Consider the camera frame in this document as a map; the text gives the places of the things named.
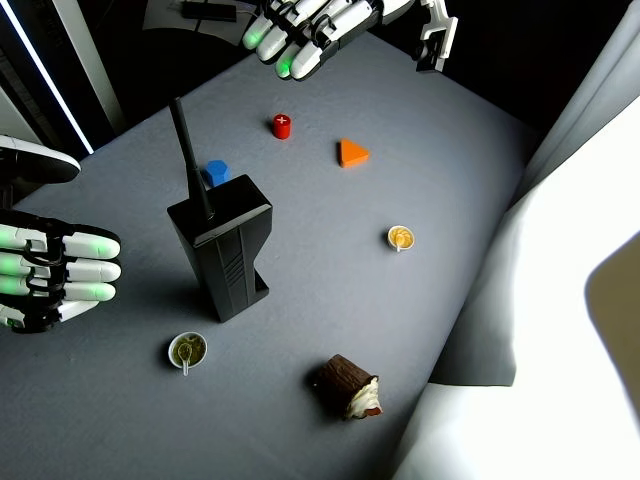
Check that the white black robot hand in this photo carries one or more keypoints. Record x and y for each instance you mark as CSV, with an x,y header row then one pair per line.
x,y
85,270
320,30

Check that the black walkie-talkie radio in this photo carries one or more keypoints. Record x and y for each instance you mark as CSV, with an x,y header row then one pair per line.
x,y
225,250

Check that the red cylinder with white cross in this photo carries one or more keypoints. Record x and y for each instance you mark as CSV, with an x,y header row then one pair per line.
x,y
282,127

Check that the black flat device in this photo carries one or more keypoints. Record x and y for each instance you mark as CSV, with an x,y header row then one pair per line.
x,y
210,10

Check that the orange triangle block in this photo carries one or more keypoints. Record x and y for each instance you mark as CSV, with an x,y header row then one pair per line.
x,y
351,153

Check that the toy green soup bowl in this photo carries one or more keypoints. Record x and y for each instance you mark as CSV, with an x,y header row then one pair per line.
x,y
187,349

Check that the blue hexagon block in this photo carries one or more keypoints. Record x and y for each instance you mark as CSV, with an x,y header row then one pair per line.
x,y
218,174

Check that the white light strip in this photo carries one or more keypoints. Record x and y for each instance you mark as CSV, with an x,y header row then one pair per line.
x,y
45,75

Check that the grey table cloth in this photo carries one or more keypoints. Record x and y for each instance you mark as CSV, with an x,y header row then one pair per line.
x,y
400,325

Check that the white backdrop sheet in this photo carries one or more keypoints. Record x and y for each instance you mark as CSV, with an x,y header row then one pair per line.
x,y
565,300

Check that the beige rounded panel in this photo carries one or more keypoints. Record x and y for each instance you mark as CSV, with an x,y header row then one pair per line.
x,y
617,320

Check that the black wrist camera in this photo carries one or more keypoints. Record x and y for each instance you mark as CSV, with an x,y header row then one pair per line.
x,y
427,57

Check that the grey upright post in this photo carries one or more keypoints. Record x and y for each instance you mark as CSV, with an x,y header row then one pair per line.
x,y
85,50

